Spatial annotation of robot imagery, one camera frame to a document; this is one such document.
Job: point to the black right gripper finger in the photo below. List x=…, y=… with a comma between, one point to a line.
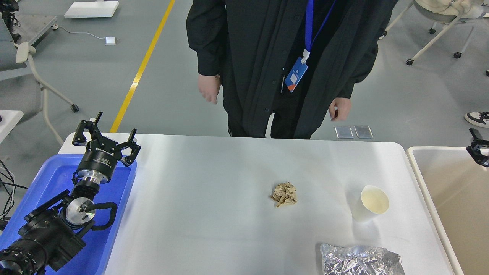
x=475, y=148

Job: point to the beige plastic bin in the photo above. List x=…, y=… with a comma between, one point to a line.
x=456, y=191

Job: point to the left metal floor plate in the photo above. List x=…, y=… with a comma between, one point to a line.
x=344, y=132

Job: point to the white chair with wheels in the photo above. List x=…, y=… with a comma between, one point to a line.
x=445, y=14

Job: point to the black white sneaker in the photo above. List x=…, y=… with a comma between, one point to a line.
x=480, y=119

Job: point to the metal platform top left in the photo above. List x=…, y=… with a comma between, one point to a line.
x=33, y=28

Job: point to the blue plastic tray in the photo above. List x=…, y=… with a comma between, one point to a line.
x=54, y=177

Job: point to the blue lanyard badge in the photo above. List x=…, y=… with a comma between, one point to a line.
x=316, y=17

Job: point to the crumpled aluminium foil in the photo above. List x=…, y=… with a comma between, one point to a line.
x=360, y=260

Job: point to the metal floor plate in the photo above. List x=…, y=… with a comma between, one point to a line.
x=363, y=132
x=344, y=132

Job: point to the white flat board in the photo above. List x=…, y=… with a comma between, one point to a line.
x=92, y=9

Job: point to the white paper cup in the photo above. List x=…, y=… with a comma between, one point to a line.
x=371, y=203

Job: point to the white power adapter with cable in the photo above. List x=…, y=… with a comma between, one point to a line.
x=108, y=40

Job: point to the grey office chair left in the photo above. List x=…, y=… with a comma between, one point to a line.
x=21, y=87

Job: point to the person in black coat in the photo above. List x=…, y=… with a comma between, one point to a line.
x=247, y=43

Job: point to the right metal floor plate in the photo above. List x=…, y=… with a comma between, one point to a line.
x=363, y=132

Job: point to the white side table corner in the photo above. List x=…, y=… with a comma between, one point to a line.
x=9, y=120

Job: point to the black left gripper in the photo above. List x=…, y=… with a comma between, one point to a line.
x=100, y=157

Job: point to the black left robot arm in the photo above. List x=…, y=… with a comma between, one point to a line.
x=53, y=232

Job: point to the person's right hand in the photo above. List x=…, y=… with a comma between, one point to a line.
x=209, y=87

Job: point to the person's left hand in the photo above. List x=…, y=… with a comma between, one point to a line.
x=339, y=109

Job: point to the crumpled brown paper ball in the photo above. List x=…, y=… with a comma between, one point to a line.
x=284, y=194

